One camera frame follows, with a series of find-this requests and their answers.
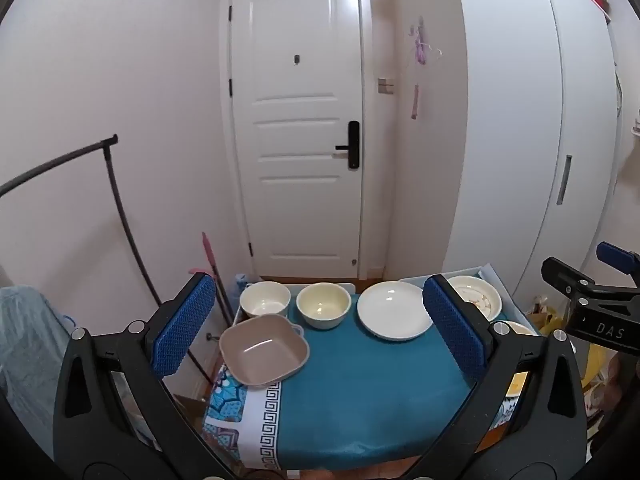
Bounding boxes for grey wardrobe handle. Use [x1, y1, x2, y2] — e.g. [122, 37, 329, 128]
[556, 155, 572, 206]

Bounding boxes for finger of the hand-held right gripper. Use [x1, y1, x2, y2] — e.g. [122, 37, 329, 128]
[541, 256, 603, 311]
[596, 241, 640, 277]

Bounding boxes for black clothes rack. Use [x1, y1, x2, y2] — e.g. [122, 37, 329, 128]
[0, 134, 213, 386]

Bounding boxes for grey blue cloth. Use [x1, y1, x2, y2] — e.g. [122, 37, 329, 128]
[0, 285, 77, 461]

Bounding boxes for orange patterned plate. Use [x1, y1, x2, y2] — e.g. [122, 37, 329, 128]
[445, 275, 502, 321]

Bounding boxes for cream ceramic bowl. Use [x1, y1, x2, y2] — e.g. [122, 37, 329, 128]
[296, 283, 352, 331]

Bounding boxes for plain white plate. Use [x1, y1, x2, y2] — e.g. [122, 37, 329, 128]
[356, 281, 435, 342]

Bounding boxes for small cream dish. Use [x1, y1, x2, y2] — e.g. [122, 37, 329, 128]
[497, 320, 538, 337]

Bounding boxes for black door lock handle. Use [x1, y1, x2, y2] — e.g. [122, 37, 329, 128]
[335, 121, 361, 169]

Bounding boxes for white ceramic bowl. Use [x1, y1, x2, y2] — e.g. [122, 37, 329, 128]
[239, 281, 292, 319]

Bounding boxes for purple wall hanger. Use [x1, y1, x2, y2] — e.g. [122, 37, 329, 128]
[407, 15, 444, 66]

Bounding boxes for teal tablecloth with patterned border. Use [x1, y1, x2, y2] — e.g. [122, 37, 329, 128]
[202, 282, 531, 471]

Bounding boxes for blue plastic bottle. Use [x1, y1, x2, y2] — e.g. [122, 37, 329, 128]
[231, 272, 249, 311]

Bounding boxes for white wardrobe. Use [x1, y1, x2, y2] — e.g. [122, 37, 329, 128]
[442, 0, 626, 301]

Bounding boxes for pink broom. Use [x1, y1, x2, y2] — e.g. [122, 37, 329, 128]
[201, 231, 236, 318]

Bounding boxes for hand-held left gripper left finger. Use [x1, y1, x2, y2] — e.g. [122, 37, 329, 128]
[52, 272, 236, 480]

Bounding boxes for yellow plastic bag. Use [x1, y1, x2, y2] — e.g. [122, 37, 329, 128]
[582, 342, 623, 391]

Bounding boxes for pink square bowl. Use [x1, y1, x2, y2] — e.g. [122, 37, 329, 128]
[218, 313, 310, 391]

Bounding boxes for white panelled door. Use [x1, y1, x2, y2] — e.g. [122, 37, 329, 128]
[227, 0, 371, 281]

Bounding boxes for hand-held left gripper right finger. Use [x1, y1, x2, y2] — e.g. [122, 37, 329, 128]
[400, 274, 588, 480]

